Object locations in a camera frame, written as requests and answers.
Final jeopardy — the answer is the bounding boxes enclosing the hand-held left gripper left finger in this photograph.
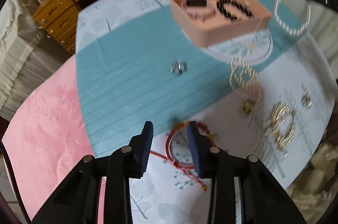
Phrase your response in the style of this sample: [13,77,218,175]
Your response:
[32,121,154,224]

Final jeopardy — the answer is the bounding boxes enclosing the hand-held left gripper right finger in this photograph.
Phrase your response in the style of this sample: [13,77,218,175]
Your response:
[187,121,308,224]

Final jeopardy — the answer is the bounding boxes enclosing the red string bracelet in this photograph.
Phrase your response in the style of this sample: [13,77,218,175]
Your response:
[150,121,219,191]

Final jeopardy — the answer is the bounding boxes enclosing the white pearl bracelet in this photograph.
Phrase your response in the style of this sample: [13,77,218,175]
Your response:
[274,0,311,35]

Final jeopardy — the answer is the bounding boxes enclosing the thin bracelet with gold charm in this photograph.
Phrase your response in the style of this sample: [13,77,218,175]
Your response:
[239,87,264,115]

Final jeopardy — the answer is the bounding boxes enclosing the black bead bracelet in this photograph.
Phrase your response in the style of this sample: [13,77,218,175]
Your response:
[217,0,254,22]

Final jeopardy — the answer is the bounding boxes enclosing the small silver ring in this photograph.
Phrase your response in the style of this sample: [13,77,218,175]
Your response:
[169,60,188,77]

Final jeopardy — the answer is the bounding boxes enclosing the gold bead bracelet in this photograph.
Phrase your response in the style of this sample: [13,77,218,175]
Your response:
[229,57,260,91]

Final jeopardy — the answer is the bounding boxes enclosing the gold chain bracelet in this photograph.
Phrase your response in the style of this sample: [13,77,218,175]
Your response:
[264,101,297,151]

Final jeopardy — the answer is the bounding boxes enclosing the pink jewelry box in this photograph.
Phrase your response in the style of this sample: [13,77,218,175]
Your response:
[169,0,273,49]

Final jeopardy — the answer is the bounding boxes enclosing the small gold earrings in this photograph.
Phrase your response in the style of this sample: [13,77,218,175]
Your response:
[301,84,313,108]

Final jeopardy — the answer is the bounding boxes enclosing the black hair clip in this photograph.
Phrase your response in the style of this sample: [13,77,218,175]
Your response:
[182,0,208,8]

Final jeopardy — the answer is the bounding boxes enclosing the white tree-print tablecloth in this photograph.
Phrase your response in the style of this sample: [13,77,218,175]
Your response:
[75,0,333,224]

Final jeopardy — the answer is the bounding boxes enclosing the teal table runner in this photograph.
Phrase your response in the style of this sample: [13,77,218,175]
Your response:
[75,0,309,158]

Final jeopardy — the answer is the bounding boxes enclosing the pink blanket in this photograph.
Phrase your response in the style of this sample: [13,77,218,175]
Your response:
[3,55,109,224]

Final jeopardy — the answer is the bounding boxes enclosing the cream knitted cloth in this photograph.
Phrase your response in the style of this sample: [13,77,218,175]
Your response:
[285,142,336,224]

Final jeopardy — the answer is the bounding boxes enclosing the cabinet under white lace cover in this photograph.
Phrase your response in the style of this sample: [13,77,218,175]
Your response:
[0,0,74,121]

